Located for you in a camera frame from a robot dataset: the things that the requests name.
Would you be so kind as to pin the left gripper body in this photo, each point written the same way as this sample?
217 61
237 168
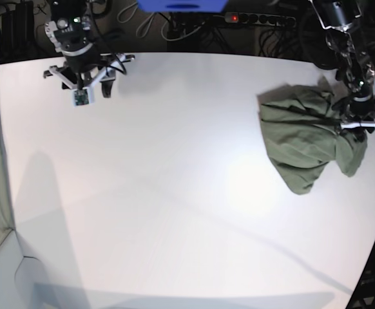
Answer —
357 112

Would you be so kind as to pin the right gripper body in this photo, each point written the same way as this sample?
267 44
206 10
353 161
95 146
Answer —
86 67

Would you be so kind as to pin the green t-shirt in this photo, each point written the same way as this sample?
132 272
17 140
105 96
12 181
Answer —
302 136

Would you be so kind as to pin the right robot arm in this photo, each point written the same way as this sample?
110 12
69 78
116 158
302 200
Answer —
74 33

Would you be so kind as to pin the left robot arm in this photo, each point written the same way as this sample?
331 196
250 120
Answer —
341 21

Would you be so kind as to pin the blue plastic bin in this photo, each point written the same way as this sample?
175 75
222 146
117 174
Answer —
182 5

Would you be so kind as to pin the black power strip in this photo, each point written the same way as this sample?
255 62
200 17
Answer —
260 19

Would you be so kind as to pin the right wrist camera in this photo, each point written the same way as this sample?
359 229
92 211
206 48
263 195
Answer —
82 97

